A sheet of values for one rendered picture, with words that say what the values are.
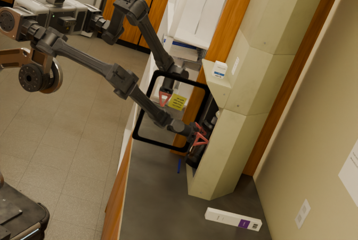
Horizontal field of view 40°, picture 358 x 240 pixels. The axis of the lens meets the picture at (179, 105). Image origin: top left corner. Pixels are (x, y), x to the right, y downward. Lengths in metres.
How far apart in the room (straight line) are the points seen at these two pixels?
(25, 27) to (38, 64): 0.38
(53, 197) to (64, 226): 0.31
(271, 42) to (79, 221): 2.00
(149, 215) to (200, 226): 0.23
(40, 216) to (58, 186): 0.73
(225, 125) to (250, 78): 0.24
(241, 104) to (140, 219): 0.65
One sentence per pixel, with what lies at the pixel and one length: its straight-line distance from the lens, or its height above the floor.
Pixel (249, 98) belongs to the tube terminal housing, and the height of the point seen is 1.49.
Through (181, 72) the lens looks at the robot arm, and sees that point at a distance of 2.44.
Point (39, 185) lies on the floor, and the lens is 3.74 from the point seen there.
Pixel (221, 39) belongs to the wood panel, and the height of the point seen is 1.62.
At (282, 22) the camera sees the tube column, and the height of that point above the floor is 1.85.
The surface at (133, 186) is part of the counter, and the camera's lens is 2.26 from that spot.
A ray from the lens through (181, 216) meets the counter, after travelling 2.20.
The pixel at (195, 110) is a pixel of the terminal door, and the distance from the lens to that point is 2.48.
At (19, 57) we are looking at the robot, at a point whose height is 1.15.
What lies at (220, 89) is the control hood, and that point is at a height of 1.49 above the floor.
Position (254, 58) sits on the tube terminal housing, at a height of 1.67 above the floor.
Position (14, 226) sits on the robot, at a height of 0.24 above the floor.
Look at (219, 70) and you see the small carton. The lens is 2.19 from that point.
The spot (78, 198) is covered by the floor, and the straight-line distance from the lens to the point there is 3.71.
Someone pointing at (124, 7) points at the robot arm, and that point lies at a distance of 2.20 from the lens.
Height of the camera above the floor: 2.14
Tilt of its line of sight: 21 degrees down
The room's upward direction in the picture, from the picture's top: 21 degrees clockwise
